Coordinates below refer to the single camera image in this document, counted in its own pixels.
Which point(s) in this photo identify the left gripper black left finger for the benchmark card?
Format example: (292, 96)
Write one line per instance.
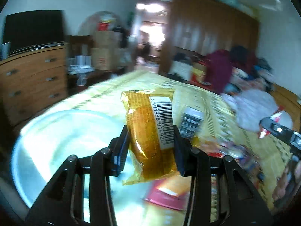
(79, 193)

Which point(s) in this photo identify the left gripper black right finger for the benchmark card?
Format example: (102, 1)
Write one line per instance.
(220, 192)

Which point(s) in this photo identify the red snack packet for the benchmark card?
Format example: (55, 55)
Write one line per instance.
(269, 124)

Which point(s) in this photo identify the yellow cake snack packet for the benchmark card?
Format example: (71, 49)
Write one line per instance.
(150, 125)

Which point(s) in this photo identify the pile of assorted snacks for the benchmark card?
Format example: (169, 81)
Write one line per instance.
(243, 155)

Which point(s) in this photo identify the red flat snack box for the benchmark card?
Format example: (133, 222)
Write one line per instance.
(172, 192)

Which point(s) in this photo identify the pink white quilt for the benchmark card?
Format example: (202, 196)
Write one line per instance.
(250, 107)

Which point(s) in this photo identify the large white plastic basin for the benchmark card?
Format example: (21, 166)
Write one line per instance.
(45, 143)

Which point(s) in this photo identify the yellow patterned bed blanket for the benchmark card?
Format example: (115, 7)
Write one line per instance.
(219, 120)

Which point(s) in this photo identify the black rectangular box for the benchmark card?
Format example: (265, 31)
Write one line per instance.
(191, 121)

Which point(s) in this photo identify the maroon hanging garment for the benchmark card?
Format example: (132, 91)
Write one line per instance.
(219, 69)

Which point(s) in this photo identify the wooden drawer dresser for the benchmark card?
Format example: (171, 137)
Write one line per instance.
(33, 81)

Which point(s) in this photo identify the stacked cardboard boxes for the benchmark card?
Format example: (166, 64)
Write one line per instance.
(105, 54)

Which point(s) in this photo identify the brown wooden wardrobe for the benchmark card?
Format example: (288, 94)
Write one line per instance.
(204, 26)

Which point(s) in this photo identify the black flat television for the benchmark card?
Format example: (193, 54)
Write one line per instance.
(33, 28)

